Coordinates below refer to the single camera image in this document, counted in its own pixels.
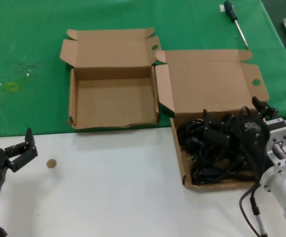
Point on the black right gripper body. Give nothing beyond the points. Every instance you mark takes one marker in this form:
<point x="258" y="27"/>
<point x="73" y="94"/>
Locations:
<point x="250" y="138"/>

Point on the small white paper label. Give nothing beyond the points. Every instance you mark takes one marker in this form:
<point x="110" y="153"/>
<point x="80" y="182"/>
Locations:
<point x="222" y="8"/>

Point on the empty open cardboard box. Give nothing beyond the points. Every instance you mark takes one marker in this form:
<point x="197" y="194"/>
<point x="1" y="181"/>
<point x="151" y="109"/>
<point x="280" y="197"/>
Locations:
<point x="113" y="98"/>

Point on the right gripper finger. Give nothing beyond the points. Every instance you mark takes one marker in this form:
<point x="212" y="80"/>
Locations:
<point x="272" y="112"/>
<point x="260" y="105"/>

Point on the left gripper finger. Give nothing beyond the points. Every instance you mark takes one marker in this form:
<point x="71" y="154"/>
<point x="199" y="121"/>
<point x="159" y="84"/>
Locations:
<point x="29" y="138"/>
<point x="24" y="160"/>

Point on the green tablecloth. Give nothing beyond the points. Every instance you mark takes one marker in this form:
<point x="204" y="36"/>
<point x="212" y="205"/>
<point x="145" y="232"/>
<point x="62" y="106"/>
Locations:
<point x="34" y="37"/>

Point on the round brown cardboard disc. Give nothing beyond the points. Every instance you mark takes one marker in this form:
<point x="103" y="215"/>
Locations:
<point x="51" y="163"/>

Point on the small white scrap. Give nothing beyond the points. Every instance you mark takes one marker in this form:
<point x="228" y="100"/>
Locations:
<point x="28" y="73"/>

